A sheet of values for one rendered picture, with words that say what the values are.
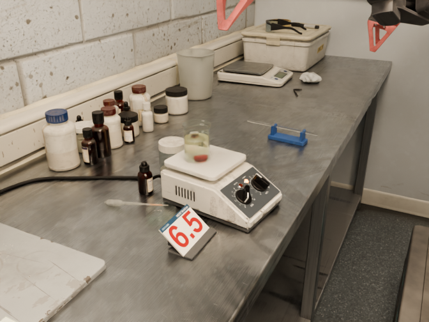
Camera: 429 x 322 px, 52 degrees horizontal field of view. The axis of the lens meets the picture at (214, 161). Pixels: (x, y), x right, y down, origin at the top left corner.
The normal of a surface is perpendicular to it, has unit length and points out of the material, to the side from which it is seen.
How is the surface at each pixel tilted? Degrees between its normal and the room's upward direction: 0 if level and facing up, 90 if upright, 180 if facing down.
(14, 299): 0
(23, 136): 90
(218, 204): 90
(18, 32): 90
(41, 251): 0
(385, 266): 0
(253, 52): 93
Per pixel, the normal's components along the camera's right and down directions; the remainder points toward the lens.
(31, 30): 0.89, 0.19
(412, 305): 0.00, -0.90
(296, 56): -0.45, 0.43
